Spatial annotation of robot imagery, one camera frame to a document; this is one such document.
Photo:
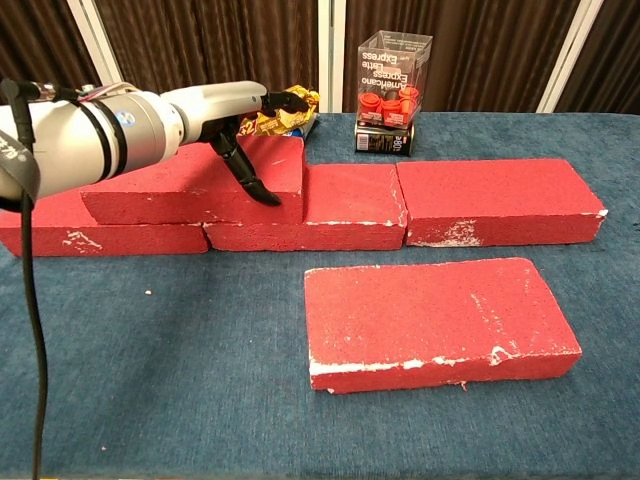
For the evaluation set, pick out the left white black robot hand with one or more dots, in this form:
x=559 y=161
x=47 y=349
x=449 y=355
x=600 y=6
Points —
x=220 y=105

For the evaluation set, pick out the red foam brick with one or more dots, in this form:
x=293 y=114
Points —
x=495 y=190
x=100 y=240
x=165 y=195
x=425 y=315
x=350 y=200

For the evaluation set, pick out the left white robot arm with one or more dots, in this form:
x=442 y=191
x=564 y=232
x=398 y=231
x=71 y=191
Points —
x=90 y=140

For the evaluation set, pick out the brown curtain partition panel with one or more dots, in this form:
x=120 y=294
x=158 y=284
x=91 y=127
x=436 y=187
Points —
x=615 y=50
x=200 y=50
x=490 y=50
x=35 y=40

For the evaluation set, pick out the yellow biscuit package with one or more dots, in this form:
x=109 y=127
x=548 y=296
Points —
x=290 y=120

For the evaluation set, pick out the blue white toothpaste tube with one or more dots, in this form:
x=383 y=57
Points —
x=306 y=131

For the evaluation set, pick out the black printed box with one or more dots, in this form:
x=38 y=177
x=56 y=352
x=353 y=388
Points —
x=382 y=140

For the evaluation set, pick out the clear box with red cups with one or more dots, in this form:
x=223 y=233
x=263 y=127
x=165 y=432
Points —
x=395 y=85

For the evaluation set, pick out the blue table cloth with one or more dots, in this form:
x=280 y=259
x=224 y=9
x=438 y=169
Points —
x=150 y=350

